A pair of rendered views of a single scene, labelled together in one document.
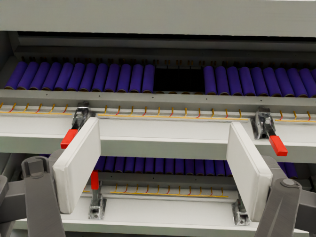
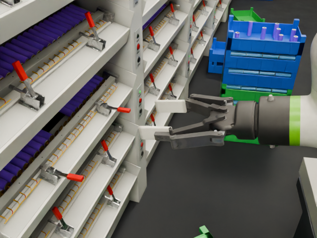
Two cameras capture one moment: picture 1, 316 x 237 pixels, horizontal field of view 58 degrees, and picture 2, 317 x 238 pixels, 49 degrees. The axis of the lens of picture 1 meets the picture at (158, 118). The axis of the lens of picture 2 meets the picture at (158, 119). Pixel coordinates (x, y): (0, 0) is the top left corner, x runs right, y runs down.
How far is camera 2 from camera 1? 66 cm
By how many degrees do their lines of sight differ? 60
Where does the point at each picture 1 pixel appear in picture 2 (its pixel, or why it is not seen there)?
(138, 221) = (86, 211)
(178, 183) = not seen: hidden behind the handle
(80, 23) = (49, 116)
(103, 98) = (45, 156)
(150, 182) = (68, 191)
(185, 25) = (79, 86)
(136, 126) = (70, 154)
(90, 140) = (151, 128)
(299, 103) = (103, 90)
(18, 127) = (28, 213)
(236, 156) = (167, 106)
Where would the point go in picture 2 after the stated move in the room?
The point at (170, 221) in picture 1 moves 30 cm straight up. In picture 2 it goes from (95, 195) to (81, 106)
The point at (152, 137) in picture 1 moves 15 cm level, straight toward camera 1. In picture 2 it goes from (81, 151) to (141, 162)
